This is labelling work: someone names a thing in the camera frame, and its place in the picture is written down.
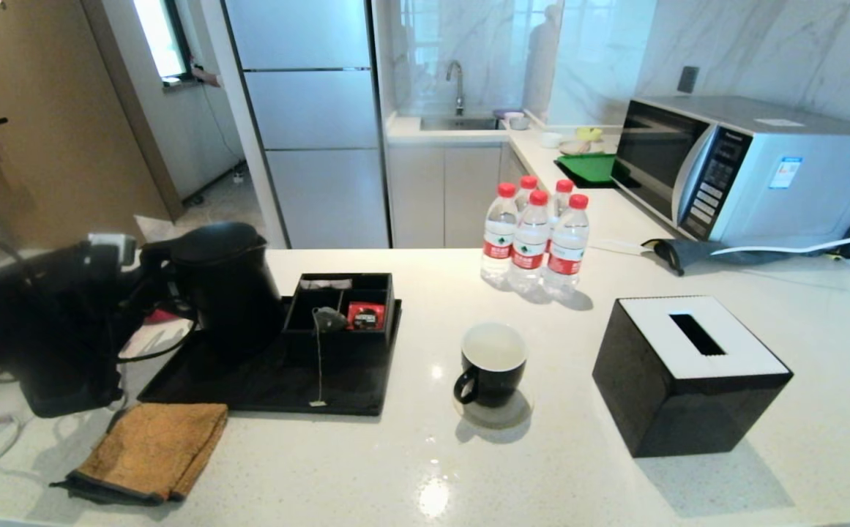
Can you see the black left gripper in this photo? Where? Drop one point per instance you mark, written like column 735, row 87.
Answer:
column 132, row 293

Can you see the black electric kettle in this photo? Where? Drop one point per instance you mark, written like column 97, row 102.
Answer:
column 234, row 307

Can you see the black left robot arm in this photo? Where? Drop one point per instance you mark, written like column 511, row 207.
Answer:
column 36, row 337

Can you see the clear sign card stand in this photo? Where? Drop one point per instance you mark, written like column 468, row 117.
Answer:
column 152, row 228

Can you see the black serving tray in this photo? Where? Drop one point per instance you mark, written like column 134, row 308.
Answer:
column 278, row 384

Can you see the orange-brown folded cloth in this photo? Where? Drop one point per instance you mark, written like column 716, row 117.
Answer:
column 154, row 446

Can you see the white sachet packet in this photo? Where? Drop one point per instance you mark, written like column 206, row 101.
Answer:
column 326, row 284

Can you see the black compartment box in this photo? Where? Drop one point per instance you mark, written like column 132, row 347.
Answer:
column 337, row 339

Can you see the red sachet packet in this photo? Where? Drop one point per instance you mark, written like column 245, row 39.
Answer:
column 366, row 316

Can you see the brown wooden door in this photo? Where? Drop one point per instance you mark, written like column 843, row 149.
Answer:
column 51, row 110

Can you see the silver refrigerator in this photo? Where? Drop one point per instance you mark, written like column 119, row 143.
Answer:
column 315, row 110

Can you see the window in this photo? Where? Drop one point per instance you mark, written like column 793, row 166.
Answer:
column 161, row 36

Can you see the white kitchen cabinet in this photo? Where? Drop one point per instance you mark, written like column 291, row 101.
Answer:
column 432, row 197

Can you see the red-capped water bottle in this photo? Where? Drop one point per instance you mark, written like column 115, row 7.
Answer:
column 564, row 187
column 528, row 183
column 498, row 249
column 529, row 252
column 566, row 260

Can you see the steel sink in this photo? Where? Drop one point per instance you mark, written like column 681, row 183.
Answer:
column 461, row 123

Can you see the black mug white inside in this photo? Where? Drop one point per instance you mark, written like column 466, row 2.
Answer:
column 494, row 384

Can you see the chrome faucet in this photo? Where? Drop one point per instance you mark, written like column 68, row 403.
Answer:
column 460, row 91

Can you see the round clear coaster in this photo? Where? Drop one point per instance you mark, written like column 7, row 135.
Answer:
column 501, row 420

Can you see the small grey bowl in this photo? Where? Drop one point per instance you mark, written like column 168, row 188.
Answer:
column 518, row 122

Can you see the small white cup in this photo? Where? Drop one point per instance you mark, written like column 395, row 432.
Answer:
column 550, row 138

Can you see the small beige plate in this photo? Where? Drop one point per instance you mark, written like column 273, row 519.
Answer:
column 575, row 147

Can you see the yellow cup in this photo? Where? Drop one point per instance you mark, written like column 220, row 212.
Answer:
column 589, row 133

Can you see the dark grey cloth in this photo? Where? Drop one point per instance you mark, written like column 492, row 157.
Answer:
column 688, row 252

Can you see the black tissue box white lid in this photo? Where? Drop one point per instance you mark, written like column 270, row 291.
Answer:
column 688, row 410

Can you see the silver microwave oven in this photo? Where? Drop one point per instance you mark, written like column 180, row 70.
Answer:
column 798, row 194

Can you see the black wall socket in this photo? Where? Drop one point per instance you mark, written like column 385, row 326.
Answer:
column 687, row 79

